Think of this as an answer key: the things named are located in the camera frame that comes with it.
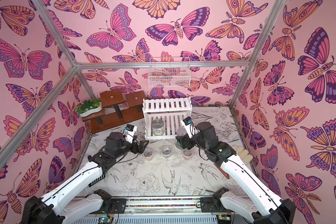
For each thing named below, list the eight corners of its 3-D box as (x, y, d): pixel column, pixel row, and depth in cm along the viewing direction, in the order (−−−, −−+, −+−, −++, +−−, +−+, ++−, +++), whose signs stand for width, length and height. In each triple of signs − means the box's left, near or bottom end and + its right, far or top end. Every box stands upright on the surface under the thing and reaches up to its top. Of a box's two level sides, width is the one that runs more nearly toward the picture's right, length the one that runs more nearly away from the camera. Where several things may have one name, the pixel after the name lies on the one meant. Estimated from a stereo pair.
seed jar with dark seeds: (162, 158, 93) (161, 154, 88) (162, 150, 97) (162, 145, 92) (171, 158, 93) (171, 154, 88) (171, 150, 97) (171, 145, 92)
